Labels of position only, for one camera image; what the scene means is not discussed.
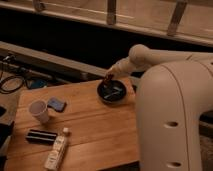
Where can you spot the black object at left edge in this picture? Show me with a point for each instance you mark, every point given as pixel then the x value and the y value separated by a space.
pixel 6 126

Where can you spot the white paper cup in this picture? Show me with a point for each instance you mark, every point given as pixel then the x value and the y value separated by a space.
pixel 38 109

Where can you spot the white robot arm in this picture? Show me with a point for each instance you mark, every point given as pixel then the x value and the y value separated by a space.
pixel 176 88

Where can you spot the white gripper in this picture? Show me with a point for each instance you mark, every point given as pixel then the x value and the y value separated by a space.
pixel 121 68

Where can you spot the black ceramic bowl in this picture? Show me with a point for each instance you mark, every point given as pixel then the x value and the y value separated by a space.
pixel 112 92

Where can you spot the black rectangular box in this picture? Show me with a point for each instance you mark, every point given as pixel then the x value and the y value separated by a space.
pixel 42 137

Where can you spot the red pepper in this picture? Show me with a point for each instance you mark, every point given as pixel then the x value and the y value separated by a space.
pixel 107 79

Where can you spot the blue sponge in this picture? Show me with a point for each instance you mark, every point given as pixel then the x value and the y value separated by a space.
pixel 56 104

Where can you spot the blue object on floor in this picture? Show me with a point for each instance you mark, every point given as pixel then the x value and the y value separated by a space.
pixel 39 83

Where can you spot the wooden railing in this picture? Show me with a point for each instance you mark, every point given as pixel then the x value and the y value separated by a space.
pixel 184 20

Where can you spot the white plastic bottle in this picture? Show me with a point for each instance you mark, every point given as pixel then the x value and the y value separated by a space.
pixel 55 156

